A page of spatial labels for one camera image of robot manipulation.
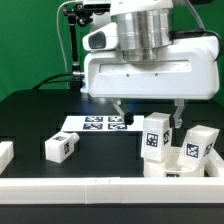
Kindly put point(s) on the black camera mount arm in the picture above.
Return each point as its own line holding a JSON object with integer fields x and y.
{"x": 76, "y": 16}

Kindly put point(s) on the white fiducial marker sheet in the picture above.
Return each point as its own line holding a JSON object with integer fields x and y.
{"x": 100, "y": 123}

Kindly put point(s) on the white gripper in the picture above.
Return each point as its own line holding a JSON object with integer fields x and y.
{"x": 185, "y": 69}

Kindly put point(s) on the white U-shaped fence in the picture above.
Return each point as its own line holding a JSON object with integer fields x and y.
{"x": 111, "y": 190}

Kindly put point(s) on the white camera on mount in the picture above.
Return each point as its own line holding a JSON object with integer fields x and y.
{"x": 97, "y": 4}

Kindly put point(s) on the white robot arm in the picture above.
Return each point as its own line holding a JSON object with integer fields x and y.
{"x": 137, "y": 55}

